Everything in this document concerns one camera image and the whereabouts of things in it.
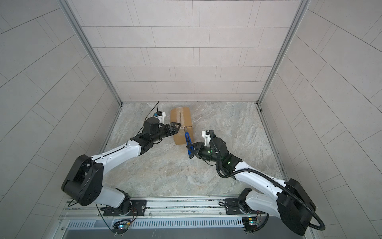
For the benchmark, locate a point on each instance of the brown cardboard express box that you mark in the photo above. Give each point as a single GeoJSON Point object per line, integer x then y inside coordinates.
{"type": "Point", "coordinates": [183, 116]}

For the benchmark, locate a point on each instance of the blue utility knife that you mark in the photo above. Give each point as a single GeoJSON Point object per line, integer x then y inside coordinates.
{"type": "Point", "coordinates": [188, 143]}

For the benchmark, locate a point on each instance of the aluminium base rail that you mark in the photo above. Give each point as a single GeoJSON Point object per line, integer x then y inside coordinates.
{"type": "Point", "coordinates": [181, 207]}

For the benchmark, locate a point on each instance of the green circuit board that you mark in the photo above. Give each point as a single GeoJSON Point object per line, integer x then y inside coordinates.
{"type": "Point", "coordinates": [250, 224]}
{"type": "Point", "coordinates": [122, 226]}

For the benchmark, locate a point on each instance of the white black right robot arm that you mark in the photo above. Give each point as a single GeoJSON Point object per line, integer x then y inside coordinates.
{"type": "Point", "coordinates": [286, 200]}

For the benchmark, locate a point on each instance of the aluminium corner post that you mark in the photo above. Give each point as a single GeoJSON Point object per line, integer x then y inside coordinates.
{"type": "Point", "coordinates": [87, 46]}
{"type": "Point", "coordinates": [286, 43]}

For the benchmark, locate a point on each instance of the left green circuit board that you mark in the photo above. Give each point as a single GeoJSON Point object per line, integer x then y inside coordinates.
{"type": "Point", "coordinates": [122, 226]}

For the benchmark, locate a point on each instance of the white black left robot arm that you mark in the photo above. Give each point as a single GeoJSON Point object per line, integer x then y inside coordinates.
{"type": "Point", "coordinates": [83, 183]}

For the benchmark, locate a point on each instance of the aluminium left corner post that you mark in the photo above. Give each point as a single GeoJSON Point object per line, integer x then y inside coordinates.
{"type": "Point", "coordinates": [87, 46]}

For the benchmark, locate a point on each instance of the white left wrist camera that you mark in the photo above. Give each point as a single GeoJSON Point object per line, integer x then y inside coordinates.
{"type": "Point", "coordinates": [160, 115]}

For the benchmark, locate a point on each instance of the right green circuit board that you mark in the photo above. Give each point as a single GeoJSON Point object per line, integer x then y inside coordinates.
{"type": "Point", "coordinates": [250, 224]}

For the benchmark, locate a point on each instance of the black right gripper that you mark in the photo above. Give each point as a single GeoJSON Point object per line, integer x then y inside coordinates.
{"type": "Point", "coordinates": [199, 148]}

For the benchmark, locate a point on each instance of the aluminium right corner post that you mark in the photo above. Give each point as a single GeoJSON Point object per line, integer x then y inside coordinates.
{"type": "Point", "coordinates": [286, 43]}

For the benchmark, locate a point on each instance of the white slotted vent strip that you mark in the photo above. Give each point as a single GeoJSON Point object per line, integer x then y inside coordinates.
{"type": "Point", "coordinates": [161, 223]}

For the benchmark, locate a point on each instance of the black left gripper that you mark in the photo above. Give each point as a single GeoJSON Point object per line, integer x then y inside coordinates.
{"type": "Point", "coordinates": [166, 127]}

